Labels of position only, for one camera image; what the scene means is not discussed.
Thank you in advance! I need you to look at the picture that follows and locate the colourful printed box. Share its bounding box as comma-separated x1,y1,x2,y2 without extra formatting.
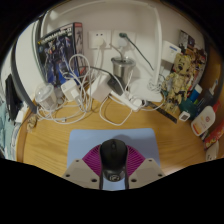
178,29,208,91

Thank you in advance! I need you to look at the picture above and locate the teal blanket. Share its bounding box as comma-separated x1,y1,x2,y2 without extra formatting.
0,99,14,158

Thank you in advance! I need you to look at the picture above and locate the black power adapter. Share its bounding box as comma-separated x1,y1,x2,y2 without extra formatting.
107,74,125,96

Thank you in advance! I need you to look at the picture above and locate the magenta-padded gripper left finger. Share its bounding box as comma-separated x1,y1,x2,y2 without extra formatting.
61,143,105,191

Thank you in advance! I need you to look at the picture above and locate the stainless steel cup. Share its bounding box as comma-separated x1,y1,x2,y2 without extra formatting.
110,56,137,83

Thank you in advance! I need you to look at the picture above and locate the black bag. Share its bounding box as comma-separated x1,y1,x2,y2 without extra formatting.
4,73,24,121

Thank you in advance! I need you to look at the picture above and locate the black ruler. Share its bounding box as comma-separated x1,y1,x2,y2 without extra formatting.
143,99,179,124

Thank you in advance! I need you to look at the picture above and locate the red snack can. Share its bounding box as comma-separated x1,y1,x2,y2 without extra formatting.
203,119,224,150

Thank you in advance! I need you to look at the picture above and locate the white power strip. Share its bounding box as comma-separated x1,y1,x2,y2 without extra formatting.
111,89,144,113

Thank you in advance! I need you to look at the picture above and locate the black computer mouse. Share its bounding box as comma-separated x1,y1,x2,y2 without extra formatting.
99,139,129,183

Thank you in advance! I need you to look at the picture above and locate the crumpled clear plastic wrapper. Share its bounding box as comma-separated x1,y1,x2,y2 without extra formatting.
25,114,38,134

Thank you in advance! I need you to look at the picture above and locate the green-plug grey cable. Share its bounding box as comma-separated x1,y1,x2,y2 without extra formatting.
118,32,155,72

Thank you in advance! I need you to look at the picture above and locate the clear domed plastic cup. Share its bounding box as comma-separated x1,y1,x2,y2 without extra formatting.
34,83,58,111

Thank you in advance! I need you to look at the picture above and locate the tree creature figure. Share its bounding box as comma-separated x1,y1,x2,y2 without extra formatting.
161,53,193,113

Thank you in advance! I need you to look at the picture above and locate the small white cube thermometer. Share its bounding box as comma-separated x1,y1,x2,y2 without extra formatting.
178,110,192,123

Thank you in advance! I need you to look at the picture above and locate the light blue mouse pad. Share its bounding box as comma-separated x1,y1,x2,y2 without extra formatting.
66,127,162,192

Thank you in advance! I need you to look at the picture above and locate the dark spray bottle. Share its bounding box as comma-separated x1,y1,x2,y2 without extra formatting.
196,79,219,111

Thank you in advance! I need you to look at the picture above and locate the grey metal frame pole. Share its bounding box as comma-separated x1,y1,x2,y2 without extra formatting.
10,19,44,114

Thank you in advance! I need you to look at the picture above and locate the robot model kit box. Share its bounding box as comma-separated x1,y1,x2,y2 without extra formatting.
36,22,85,88

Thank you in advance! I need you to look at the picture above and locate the white desk lamp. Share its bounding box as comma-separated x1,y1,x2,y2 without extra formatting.
46,0,165,103

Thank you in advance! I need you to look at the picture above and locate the white mug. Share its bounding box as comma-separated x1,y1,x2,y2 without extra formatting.
204,139,221,162

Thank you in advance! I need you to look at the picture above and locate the white bottle with red cap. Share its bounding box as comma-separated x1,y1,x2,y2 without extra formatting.
190,101,221,137

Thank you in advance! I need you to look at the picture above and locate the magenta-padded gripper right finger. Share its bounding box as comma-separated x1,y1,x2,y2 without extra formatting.
123,143,167,191

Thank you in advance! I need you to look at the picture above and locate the teal round container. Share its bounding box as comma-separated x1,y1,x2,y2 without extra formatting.
179,98,198,118

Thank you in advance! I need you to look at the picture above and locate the small white wall box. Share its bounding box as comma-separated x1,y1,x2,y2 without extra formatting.
161,40,183,64

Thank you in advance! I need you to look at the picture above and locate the flat white power adapter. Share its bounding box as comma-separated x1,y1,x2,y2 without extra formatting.
90,75,113,104

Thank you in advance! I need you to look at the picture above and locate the white wall socket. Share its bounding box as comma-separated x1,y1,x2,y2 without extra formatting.
112,30,137,50
88,29,112,50

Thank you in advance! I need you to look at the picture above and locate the white multi-port charger block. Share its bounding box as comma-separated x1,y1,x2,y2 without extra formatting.
60,78,81,102

